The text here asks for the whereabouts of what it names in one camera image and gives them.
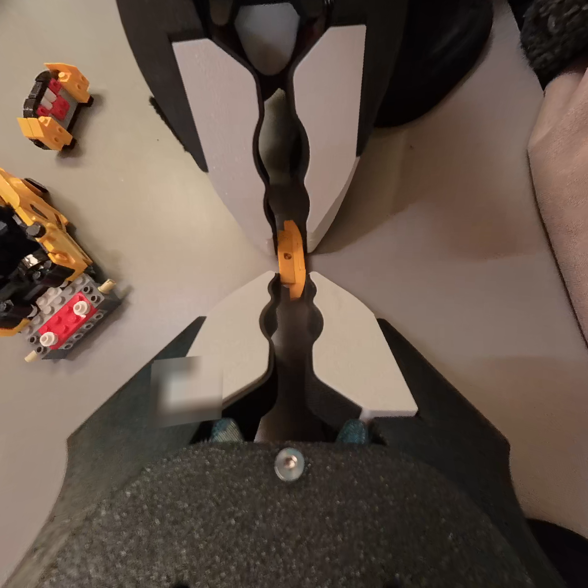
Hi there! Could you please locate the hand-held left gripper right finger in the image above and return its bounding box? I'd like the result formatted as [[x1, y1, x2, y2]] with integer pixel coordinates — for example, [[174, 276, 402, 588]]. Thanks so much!
[[303, 271, 419, 443]]

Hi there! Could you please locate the yellow lego car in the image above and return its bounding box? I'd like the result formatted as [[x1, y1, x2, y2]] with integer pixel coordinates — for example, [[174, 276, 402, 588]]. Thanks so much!
[[0, 167, 125, 364]]

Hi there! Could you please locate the beige shirt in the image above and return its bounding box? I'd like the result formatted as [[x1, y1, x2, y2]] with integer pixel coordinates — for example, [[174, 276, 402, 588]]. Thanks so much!
[[527, 64, 588, 346]]

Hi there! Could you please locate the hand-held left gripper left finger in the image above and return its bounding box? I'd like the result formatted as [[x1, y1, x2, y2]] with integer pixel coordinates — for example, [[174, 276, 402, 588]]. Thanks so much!
[[187, 271, 281, 443]]

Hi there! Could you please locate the black orange lego bumper assembly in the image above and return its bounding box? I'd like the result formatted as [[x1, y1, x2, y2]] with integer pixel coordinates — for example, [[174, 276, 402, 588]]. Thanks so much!
[[17, 62, 95, 152]]

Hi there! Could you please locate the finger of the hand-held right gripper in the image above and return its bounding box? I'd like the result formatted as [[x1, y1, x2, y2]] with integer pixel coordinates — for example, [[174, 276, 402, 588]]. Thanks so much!
[[285, 24, 368, 254], [172, 39, 285, 256]]

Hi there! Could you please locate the orange white red lego subassembly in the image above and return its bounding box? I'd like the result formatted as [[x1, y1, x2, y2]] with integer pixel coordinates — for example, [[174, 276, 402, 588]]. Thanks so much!
[[277, 220, 307, 285]]

